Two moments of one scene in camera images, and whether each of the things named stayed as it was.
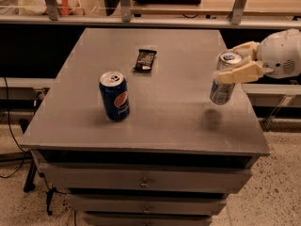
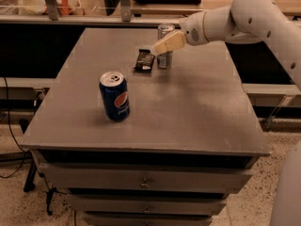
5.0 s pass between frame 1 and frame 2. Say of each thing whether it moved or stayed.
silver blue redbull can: moved
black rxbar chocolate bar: stayed
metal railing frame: stayed
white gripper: moved
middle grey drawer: stayed
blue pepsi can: stayed
